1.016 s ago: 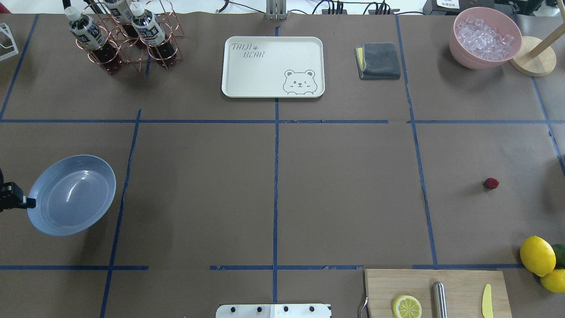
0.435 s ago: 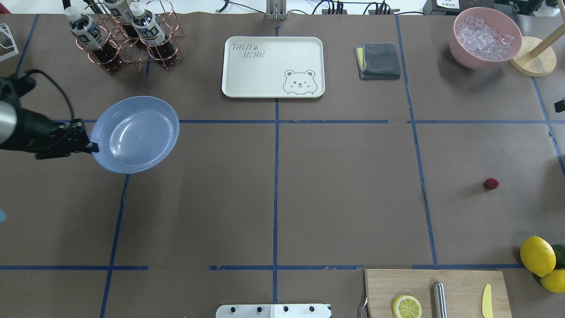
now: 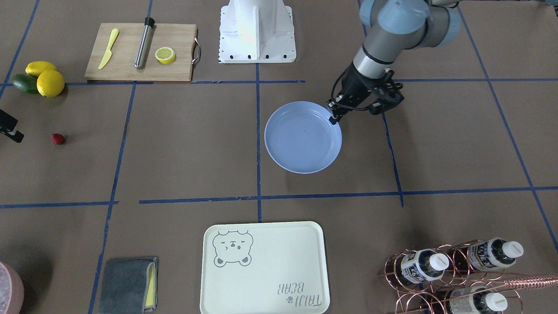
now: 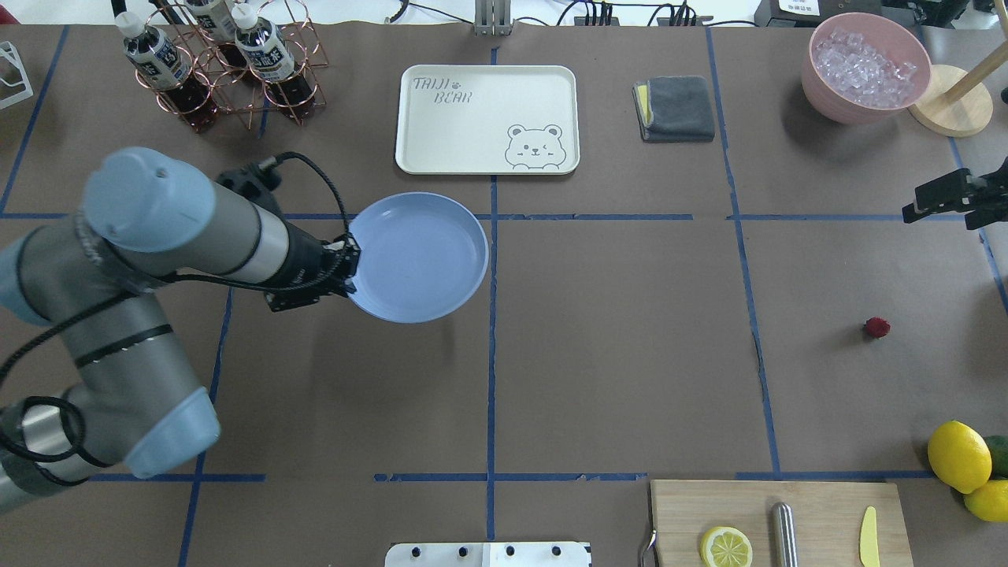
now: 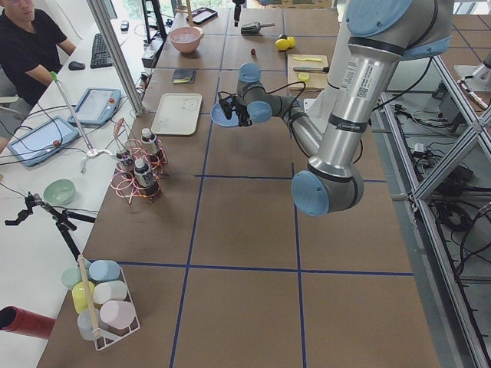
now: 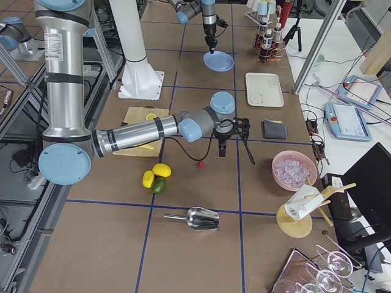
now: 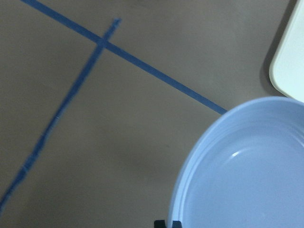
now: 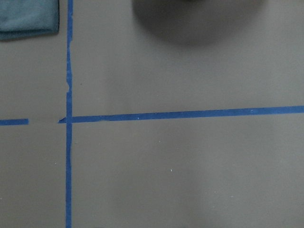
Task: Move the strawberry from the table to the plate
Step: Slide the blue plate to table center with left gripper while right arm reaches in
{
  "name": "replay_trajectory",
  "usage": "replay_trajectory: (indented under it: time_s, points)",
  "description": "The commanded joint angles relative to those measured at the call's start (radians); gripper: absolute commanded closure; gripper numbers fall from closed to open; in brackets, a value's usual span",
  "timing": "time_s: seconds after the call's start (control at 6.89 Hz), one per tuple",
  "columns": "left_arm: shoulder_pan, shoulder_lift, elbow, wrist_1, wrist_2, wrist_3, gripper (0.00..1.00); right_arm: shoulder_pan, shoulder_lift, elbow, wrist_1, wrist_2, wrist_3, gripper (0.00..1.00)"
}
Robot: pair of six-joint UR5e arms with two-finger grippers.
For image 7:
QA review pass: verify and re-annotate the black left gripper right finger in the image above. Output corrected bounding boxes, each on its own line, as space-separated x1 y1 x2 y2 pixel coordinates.
172 220 181 228

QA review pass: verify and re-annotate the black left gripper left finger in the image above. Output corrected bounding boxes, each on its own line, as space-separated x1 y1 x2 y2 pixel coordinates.
154 220 166 228

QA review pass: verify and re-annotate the light blue plate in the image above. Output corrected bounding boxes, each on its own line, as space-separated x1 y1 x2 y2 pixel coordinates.
167 97 304 228

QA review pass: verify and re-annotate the cream plastic tray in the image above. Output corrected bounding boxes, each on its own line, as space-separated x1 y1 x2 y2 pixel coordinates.
269 0 304 102

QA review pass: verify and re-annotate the crossing blue tape strip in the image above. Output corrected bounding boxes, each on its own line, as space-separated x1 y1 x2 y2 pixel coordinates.
0 18 121 213

